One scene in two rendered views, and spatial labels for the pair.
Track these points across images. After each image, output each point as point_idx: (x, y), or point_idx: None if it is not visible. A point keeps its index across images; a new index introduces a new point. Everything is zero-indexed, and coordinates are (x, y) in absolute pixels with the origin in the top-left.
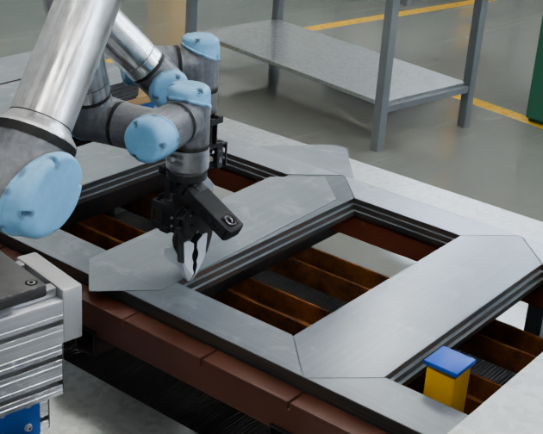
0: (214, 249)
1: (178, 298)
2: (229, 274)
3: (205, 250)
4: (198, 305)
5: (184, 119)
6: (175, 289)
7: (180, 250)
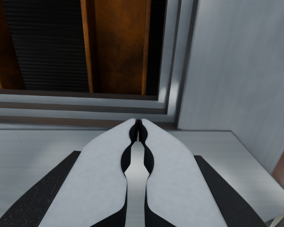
0: None
1: (249, 77)
2: (17, 93)
3: (78, 158)
4: (262, 4)
5: None
6: (211, 111)
7: (242, 207)
